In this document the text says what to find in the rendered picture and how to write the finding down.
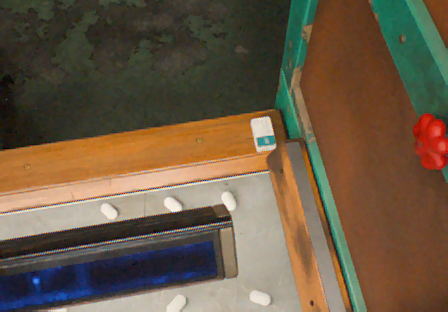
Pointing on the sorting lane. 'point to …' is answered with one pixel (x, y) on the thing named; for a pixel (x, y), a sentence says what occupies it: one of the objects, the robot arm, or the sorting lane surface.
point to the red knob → (431, 142)
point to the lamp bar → (117, 259)
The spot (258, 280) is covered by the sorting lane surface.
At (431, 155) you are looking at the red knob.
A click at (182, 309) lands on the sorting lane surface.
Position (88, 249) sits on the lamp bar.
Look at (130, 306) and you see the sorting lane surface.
